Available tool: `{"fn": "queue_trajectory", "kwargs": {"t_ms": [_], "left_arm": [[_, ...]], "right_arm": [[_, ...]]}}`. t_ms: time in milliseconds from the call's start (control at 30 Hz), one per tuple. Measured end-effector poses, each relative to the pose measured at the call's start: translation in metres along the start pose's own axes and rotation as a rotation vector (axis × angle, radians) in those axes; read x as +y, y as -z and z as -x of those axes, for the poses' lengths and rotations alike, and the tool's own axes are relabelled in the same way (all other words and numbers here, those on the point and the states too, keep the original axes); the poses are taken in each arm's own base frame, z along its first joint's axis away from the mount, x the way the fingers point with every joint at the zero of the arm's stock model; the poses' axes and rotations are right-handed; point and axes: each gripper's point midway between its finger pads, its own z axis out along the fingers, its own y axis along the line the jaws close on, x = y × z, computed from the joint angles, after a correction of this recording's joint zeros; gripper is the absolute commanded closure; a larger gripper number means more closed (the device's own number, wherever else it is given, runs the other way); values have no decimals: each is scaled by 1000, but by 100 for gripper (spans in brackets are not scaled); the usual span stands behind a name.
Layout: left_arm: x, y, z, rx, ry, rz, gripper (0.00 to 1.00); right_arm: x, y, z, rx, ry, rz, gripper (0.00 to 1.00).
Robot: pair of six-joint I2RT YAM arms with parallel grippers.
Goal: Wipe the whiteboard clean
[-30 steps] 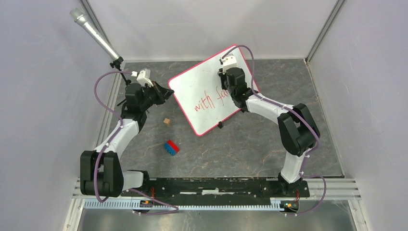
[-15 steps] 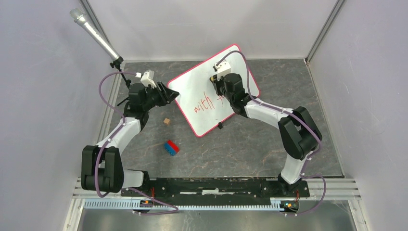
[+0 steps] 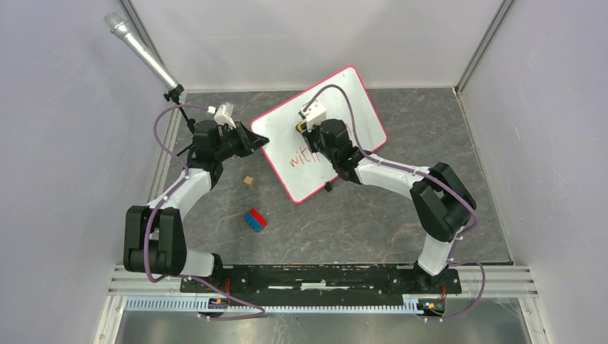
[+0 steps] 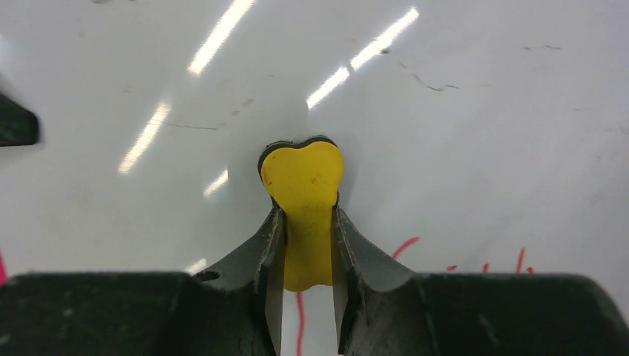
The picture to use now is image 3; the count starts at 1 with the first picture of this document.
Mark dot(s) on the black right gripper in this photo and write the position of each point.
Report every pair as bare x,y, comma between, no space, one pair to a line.
308,135

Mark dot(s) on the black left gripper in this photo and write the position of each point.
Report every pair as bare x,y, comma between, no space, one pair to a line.
249,141

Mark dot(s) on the yellow round eraser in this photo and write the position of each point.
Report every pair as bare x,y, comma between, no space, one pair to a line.
301,127

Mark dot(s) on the pink framed whiteboard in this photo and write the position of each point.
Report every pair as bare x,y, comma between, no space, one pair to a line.
301,172

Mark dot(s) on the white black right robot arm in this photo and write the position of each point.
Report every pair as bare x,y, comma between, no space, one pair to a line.
444,206

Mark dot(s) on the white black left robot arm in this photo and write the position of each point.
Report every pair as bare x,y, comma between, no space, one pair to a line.
154,241

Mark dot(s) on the red blue toy block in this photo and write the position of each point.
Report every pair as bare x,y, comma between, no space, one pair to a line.
255,220

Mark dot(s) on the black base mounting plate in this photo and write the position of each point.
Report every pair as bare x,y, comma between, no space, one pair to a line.
332,284

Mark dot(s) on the silver microphone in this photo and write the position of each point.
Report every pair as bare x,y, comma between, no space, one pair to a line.
126,32

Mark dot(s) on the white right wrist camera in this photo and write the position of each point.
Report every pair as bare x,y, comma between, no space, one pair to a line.
313,114

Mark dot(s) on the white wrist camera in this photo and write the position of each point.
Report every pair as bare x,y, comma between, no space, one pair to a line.
222,115
313,114

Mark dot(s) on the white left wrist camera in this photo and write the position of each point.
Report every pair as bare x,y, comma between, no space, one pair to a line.
222,115

